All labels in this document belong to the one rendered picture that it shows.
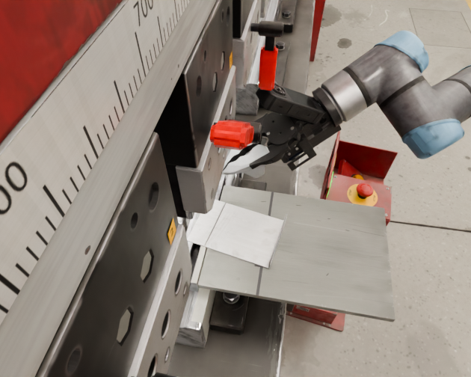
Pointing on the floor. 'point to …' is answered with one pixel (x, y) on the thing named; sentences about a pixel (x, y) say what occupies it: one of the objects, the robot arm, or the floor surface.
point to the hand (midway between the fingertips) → (226, 165)
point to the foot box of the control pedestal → (319, 317)
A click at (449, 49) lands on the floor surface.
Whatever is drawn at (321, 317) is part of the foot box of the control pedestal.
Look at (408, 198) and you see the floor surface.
